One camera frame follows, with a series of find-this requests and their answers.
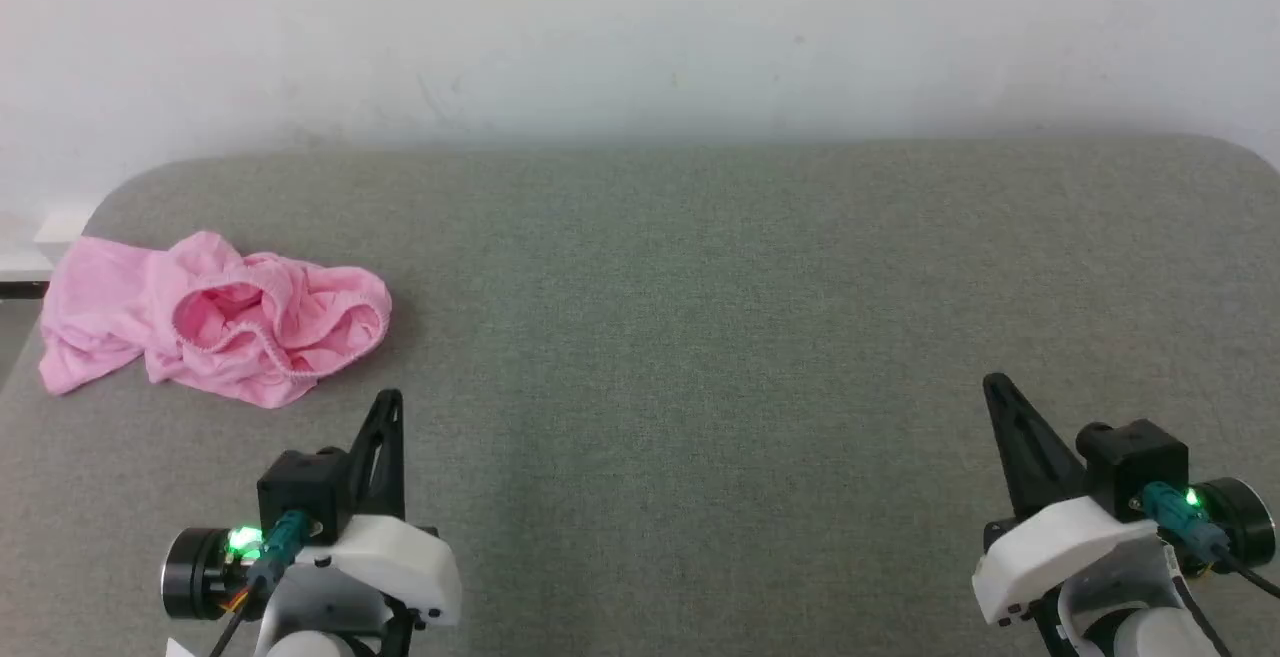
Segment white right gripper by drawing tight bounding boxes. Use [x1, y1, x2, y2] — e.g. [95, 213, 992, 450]
[972, 373, 1163, 629]

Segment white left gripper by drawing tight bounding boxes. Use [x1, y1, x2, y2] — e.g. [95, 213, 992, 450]
[254, 389, 464, 657]

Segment pink shorts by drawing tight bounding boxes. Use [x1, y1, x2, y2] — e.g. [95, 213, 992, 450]
[38, 230, 393, 410]

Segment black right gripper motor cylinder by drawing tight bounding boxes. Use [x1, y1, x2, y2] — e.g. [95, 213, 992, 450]
[1192, 477, 1277, 572]

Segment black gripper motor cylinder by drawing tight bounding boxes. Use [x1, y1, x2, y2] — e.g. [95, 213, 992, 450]
[161, 526, 263, 622]
[1192, 477, 1277, 572]

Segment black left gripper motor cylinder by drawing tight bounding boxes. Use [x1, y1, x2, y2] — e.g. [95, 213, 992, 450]
[161, 526, 263, 622]

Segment grey-green fabric sofa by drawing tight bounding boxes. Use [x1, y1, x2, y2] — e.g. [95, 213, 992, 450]
[0, 136, 1280, 657]

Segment teal-plug left camera cable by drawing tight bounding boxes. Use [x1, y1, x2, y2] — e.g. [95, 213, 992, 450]
[207, 510, 313, 657]

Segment teal-plug camera cable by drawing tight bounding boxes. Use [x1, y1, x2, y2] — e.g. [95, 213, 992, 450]
[1141, 481, 1280, 600]
[207, 510, 313, 657]

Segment teal-plug right camera cable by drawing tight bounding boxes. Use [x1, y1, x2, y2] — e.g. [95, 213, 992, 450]
[1141, 481, 1280, 600]

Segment white wall baseboard ledge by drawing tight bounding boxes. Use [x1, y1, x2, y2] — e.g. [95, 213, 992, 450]
[0, 201, 103, 300]

